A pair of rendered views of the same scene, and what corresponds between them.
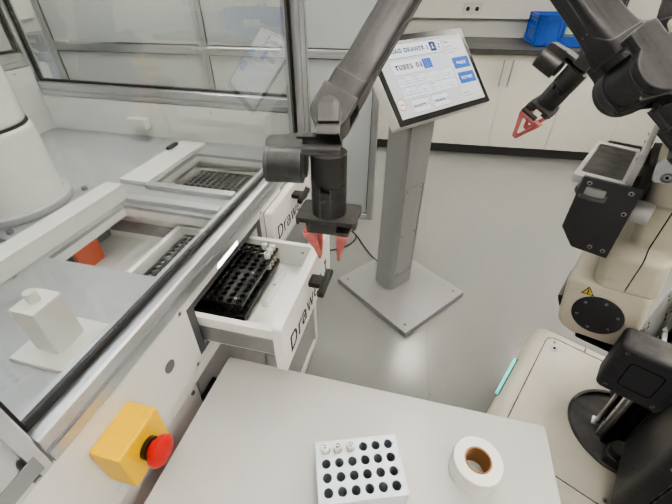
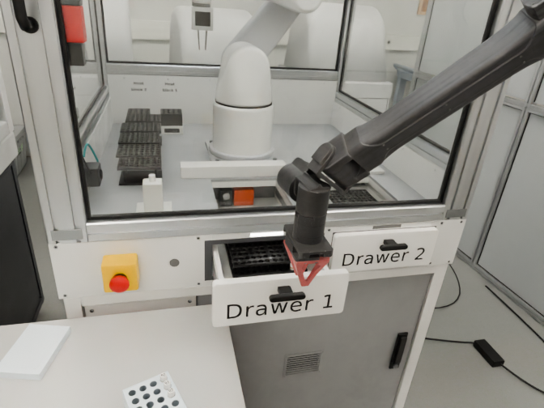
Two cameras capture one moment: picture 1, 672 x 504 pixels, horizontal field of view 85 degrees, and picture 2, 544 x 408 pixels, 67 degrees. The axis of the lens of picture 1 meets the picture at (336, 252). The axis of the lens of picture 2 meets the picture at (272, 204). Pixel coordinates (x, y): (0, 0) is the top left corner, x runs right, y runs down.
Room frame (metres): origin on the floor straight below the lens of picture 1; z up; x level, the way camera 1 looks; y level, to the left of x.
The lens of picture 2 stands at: (0.15, -0.53, 1.43)
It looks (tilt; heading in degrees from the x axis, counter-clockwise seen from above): 26 degrees down; 60
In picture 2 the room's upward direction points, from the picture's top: 4 degrees clockwise
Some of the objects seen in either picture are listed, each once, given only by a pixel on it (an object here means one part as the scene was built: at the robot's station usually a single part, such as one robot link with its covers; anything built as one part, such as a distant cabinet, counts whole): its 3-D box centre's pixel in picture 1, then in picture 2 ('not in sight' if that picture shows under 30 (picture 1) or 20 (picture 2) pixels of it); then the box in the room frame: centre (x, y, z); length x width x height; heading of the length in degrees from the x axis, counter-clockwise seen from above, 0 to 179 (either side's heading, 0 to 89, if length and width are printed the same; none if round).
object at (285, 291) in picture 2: (319, 281); (286, 293); (0.51, 0.03, 0.91); 0.07 x 0.04 x 0.01; 166
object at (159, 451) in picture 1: (157, 449); (119, 282); (0.22, 0.23, 0.88); 0.04 x 0.03 x 0.04; 166
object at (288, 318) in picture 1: (306, 291); (281, 297); (0.52, 0.06, 0.87); 0.29 x 0.02 x 0.11; 166
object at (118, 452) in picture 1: (134, 443); (121, 273); (0.23, 0.26, 0.88); 0.07 x 0.05 x 0.07; 166
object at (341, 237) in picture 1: (331, 237); (305, 261); (0.54, 0.01, 0.99); 0.07 x 0.07 x 0.09; 77
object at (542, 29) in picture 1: (569, 29); not in sight; (3.54, -1.94, 1.01); 0.61 x 0.41 x 0.22; 80
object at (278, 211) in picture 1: (290, 204); (384, 249); (0.86, 0.12, 0.87); 0.29 x 0.02 x 0.11; 166
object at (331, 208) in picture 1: (329, 201); (308, 227); (0.54, 0.01, 1.06); 0.10 x 0.07 x 0.07; 77
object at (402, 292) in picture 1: (410, 207); not in sight; (1.47, -0.34, 0.51); 0.50 x 0.45 x 1.02; 39
